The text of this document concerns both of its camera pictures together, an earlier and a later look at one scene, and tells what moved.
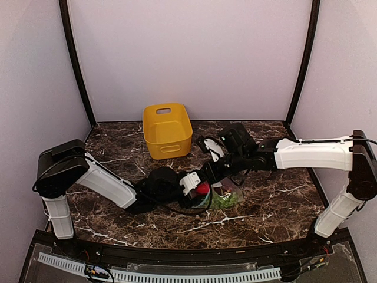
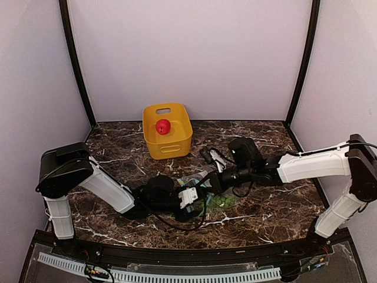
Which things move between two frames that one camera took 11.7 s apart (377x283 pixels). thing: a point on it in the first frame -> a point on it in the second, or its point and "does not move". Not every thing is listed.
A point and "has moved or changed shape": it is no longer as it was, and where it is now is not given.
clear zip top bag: [224, 193] has moved or changed shape
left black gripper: [190, 201] -> [184, 216]
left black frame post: [65, 13] does not move
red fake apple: [203, 188] -> [163, 126]
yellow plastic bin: [167, 130] does not move
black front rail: [75, 246] does not move
